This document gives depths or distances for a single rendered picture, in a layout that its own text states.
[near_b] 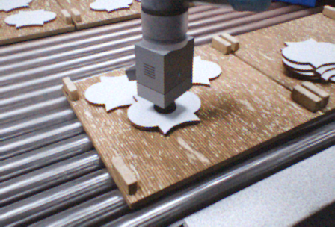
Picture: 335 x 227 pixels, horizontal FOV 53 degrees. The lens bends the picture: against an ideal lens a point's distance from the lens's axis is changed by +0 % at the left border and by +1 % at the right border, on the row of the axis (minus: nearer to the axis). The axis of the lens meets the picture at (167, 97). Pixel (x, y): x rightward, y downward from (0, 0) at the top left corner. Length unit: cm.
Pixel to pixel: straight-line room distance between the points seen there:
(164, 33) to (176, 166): 21
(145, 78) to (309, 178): 31
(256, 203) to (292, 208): 5
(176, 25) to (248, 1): 12
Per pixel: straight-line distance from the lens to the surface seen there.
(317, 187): 59
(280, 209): 54
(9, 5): 123
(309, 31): 104
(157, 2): 50
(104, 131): 61
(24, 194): 59
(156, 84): 55
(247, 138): 60
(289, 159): 62
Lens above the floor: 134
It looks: 36 degrees down
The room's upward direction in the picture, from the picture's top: straight up
